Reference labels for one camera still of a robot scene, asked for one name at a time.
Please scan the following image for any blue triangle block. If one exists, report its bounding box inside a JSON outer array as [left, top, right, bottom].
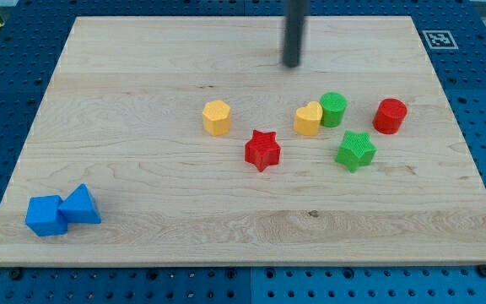
[[58, 183, 101, 224]]

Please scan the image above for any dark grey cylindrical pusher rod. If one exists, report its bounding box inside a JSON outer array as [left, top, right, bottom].
[[282, 0, 309, 68]]

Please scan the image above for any green cylinder block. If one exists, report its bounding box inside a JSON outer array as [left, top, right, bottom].
[[320, 92, 348, 128]]

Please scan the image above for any yellow hexagon block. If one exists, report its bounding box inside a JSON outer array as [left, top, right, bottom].
[[202, 100, 231, 136]]

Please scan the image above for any blue cube block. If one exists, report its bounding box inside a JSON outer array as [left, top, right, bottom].
[[25, 195, 68, 236]]

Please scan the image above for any yellow heart block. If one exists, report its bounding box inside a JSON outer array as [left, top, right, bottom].
[[294, 100, 323, 136]]

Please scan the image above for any red cylinder block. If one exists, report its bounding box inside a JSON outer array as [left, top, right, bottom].
[[373, 98, 408, 134]]

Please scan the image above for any white fiducial marker tag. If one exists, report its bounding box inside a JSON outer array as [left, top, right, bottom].
[[423, 30, 458, 50]]

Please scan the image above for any red star block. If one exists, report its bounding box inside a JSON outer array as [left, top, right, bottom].
[[244, 129, 281, 172]]

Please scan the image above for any green star block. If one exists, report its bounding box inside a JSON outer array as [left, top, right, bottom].
[[335, 130, 377, 173]]

